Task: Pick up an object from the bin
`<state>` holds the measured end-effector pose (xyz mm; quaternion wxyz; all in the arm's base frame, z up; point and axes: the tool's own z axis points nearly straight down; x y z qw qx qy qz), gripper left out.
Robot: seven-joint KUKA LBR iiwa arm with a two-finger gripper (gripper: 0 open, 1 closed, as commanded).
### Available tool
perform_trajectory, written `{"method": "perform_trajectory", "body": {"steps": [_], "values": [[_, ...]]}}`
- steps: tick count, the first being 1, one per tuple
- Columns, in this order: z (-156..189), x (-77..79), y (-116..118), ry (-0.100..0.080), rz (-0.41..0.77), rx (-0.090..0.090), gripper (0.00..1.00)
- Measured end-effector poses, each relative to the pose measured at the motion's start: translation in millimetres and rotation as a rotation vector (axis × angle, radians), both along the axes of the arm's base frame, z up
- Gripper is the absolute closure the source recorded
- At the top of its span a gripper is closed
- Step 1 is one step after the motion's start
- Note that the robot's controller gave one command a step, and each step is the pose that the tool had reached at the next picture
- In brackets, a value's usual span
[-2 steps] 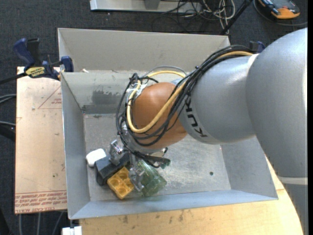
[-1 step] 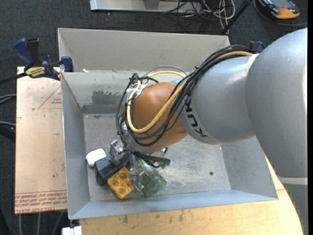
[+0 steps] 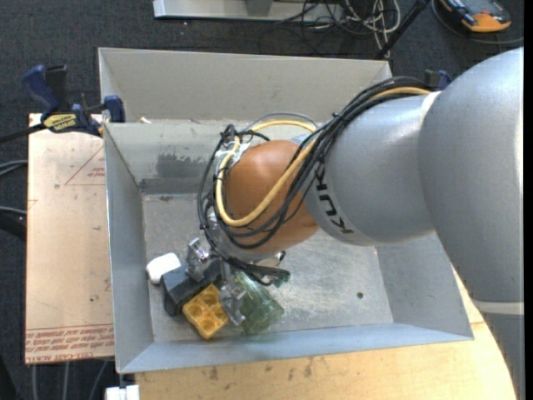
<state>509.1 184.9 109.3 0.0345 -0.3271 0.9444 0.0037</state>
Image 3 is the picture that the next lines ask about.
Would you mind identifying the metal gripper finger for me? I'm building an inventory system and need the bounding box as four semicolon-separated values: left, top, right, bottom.
184;237;212;283
217;282;247;328

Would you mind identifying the clear green-tinted glass thing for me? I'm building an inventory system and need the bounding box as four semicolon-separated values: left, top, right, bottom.
231;270;286;336

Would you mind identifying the yellow block with round holes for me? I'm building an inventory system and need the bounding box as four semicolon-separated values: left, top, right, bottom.
182;282;231;341

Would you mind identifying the white rounded block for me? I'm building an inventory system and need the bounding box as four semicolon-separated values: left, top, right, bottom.
146;252;182;285

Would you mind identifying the dark grey block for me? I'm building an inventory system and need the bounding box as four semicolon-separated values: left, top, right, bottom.
161;260;222;318

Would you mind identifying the grey metal bin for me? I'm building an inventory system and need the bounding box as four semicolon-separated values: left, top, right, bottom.
97;47;476;374

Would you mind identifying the brown cardboard board, red print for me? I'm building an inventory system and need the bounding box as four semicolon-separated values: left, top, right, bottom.
24;112;116;365

